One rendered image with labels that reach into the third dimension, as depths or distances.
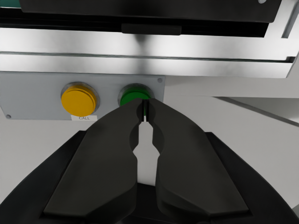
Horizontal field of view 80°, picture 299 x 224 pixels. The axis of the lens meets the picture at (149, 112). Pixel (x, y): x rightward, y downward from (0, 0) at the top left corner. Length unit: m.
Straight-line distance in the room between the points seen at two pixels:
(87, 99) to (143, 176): 0.32
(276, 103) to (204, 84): 1.37
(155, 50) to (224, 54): 0.08
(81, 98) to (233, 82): 0.27
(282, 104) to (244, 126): 1.29
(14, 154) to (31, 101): 0.27
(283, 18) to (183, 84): 0.17
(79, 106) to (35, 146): 0.26
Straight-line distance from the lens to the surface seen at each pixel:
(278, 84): 0.42
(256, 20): 0.22
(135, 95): 0.21
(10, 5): 0.25
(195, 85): 0.35
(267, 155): 0.54
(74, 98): 0.23
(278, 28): 0.25
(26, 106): 0.28
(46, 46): 0.23
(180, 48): 0.21
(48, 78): 0.24
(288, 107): 1.77
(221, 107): 0.39
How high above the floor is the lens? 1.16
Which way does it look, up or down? 57 degrees down
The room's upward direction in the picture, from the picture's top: 177 degrees clockwise
